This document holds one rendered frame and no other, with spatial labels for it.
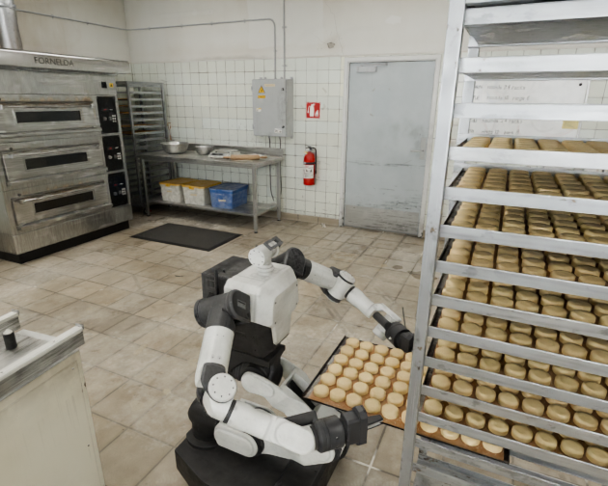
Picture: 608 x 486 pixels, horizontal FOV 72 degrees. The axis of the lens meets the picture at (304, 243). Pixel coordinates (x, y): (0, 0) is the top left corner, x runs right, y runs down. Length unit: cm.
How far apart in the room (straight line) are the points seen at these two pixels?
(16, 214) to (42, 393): 357
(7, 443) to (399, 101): 473
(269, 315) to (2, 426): 80
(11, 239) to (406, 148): 434
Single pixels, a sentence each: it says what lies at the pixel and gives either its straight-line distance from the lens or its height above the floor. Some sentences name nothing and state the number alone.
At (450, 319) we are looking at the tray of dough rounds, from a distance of 120.
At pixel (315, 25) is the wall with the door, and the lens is 563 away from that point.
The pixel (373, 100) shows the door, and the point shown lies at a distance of 534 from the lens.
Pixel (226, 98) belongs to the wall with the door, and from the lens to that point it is 622.
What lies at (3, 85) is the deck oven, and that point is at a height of 171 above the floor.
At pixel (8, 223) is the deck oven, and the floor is 45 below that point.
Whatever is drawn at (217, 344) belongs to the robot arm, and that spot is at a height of 94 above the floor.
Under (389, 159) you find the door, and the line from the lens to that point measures 532.
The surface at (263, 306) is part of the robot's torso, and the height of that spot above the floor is 95.
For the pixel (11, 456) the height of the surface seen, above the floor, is 66.
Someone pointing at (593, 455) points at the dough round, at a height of 79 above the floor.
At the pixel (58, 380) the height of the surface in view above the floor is 79.
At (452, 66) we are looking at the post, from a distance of 97.
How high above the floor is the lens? 161
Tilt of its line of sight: 19 degrees down
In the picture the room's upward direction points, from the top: straight up
